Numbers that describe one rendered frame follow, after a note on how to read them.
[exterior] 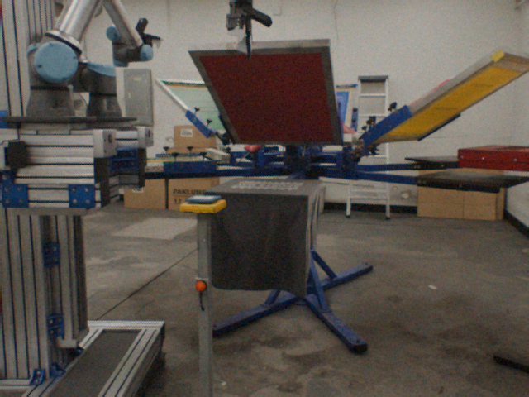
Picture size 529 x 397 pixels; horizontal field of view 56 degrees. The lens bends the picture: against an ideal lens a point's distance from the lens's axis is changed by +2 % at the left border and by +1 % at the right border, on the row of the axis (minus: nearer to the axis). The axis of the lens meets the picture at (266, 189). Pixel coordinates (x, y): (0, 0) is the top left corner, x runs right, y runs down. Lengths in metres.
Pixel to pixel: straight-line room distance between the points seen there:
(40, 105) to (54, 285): 0.76
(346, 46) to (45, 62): 5.29
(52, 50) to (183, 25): 5.59
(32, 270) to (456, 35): 5.62
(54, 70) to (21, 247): 0.76
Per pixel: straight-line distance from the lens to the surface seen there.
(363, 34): 6.63
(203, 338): 1.92
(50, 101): 1.79
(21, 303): 2.19
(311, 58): 2.04
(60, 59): 1.67
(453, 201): 6.55
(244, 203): 2.01
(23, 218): 2.09
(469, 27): 6.69
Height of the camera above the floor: 1.26
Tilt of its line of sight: 8 degrees down
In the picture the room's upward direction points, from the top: straight up
